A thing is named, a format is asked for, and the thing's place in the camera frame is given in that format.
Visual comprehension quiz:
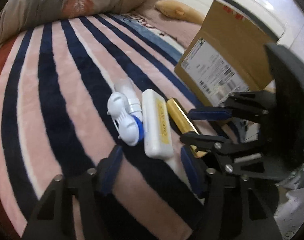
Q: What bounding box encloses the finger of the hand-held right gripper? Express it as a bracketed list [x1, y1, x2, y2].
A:
[187, 91, 278, 125]
[179, 132, 278, 180]

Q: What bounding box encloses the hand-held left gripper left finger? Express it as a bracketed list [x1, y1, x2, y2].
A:
[21, 145, 124, 240]

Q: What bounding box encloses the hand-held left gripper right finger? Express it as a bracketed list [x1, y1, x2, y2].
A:
[180, 146, 283, 240]

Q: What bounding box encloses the gold rectangular box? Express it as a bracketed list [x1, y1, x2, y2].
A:
[166, 98, 207, 158]

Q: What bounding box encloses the white rectangular plastic case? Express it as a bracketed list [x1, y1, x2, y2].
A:
[141, 89, 174, 159]

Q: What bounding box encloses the white and blue plastic toy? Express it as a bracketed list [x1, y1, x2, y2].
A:
[107, 78, 144, 147]

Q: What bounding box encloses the cardboard box with shipping label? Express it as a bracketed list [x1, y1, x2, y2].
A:
[174, 0, 279, 110]

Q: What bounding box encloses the striped pink and navy blanket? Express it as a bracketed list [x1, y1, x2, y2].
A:
[0, 12, 233, 240]

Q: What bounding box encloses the pink printed bed sheet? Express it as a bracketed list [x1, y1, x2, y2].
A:
[122, 0, 202, 50]

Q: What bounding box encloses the yellow plush toy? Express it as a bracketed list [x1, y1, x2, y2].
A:
[154, 0, 205, 25]

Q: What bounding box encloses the grey and pink pillow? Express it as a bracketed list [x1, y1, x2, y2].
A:
[0, 0, 162, 49]

